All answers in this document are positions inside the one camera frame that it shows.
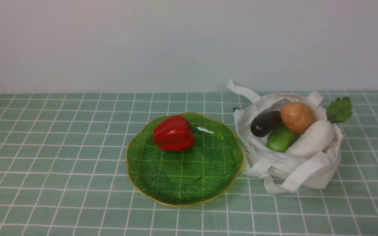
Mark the red bell pepper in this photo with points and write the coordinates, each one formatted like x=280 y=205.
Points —
x=174 y=134

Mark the green checkered tablecloth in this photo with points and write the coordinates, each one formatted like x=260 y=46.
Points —
x=63 y=172

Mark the dark purple eggplant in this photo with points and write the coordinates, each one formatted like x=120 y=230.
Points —
x=265 y=122

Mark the white radish with green leaves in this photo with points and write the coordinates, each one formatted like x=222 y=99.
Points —
x=321 y=133

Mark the white cloth bag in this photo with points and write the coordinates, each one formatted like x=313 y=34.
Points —
x=281 y=172

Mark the green cucumber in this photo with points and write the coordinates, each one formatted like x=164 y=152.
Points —
x=281 y=138

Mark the brown potato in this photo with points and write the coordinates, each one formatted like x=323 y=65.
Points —
x=297 y=117

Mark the green glass plate gold rim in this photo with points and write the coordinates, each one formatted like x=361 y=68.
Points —
x=185 y=178

